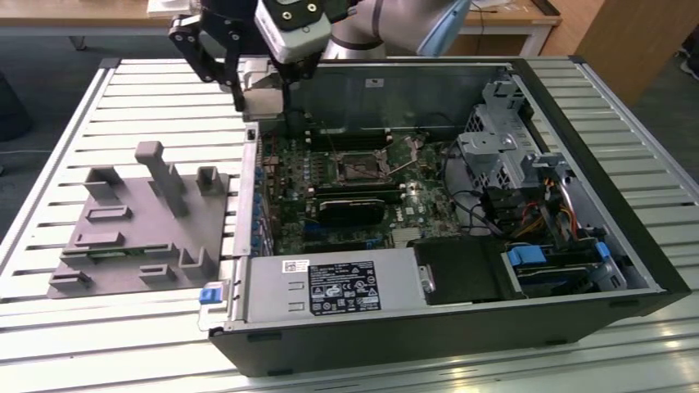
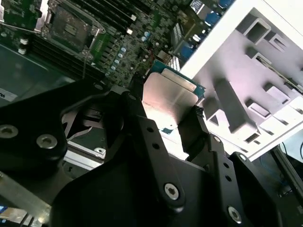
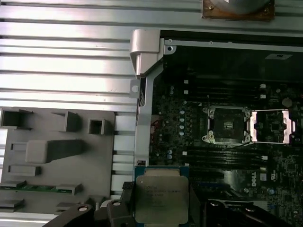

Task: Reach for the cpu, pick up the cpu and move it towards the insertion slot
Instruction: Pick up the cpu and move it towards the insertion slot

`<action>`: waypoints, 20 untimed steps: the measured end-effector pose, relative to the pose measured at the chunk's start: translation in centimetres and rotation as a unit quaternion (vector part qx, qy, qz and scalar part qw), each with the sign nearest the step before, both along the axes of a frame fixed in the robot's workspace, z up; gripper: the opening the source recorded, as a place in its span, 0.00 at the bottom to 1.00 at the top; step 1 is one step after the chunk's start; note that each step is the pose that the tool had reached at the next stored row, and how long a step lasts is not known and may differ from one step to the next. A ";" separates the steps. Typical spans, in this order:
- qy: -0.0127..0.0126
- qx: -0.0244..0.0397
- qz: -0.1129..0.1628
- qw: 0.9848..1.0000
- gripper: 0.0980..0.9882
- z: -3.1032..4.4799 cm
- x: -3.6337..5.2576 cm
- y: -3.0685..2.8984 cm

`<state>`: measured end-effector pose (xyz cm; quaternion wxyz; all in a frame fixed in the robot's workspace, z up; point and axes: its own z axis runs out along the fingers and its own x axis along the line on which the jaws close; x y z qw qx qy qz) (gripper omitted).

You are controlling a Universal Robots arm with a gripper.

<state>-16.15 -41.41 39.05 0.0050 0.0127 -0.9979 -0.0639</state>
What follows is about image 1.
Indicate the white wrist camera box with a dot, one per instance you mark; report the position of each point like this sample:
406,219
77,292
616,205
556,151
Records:
294,28

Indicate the black PC case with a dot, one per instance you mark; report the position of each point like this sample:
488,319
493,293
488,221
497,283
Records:
436,344

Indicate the silver CPU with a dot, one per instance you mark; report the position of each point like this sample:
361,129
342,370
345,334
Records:
262,104

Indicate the metal disk bay cage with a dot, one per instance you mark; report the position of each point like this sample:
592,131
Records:
485,159

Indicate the empty black RAM slots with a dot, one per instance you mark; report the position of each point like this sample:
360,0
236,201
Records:
349,139

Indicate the CPU socket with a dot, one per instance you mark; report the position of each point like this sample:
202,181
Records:
360,168

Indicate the black graphics card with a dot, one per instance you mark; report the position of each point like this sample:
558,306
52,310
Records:
352,213

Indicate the green RAM stick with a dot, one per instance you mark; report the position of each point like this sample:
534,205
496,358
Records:
114,254

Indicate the blue disk carrier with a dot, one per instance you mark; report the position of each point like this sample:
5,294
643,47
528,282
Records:
525,256

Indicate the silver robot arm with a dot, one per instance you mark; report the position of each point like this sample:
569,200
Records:
357,28

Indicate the white flat book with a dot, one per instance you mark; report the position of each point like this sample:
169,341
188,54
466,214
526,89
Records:
166,7

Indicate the silver chipset heatsink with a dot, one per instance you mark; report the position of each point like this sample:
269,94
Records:
408,237

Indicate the white paper sheet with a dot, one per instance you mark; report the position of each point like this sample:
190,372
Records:
496,4

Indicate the wooden cabinet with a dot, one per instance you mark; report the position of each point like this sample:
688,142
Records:
639,41

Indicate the grey plastic bracket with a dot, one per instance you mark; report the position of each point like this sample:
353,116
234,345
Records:
548,161

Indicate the white sticker on case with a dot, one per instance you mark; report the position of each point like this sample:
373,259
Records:
374,82

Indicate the blue case latch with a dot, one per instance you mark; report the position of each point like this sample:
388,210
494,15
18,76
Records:
212,295

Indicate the black RAM stick pair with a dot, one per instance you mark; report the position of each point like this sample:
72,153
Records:
354,190

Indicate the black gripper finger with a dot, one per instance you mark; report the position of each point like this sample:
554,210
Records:
193,45
297,69

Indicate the grey parts rack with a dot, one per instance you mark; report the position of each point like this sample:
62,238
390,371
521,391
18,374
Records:
141,229

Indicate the small blue tab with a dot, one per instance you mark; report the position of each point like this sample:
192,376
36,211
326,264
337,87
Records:
601,251

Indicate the green motherboard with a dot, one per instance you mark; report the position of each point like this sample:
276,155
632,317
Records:
425,204

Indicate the wooden desk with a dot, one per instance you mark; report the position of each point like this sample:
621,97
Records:
81,18

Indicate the silver power supply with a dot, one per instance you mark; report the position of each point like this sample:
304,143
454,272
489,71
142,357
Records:
272,294

